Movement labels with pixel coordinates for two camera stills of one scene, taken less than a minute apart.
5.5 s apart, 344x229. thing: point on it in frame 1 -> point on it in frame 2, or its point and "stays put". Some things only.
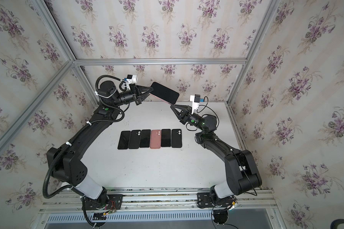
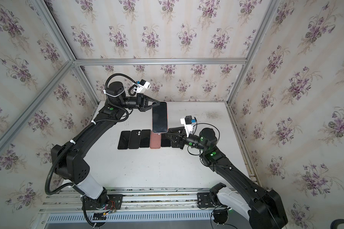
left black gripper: x=136 y=94 -> x=144 y=103
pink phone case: x=155 y=140 stays put
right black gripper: x=183 y=113 -> x=179 y=137
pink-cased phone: x=164 y=93 -> x=160 y=118
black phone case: x=134 y=141 stays put
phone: x=124 y=141 stays put
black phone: x=166 y=138 stays put
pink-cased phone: x=145 y=139 stays put
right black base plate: x=203 y=201 stays put
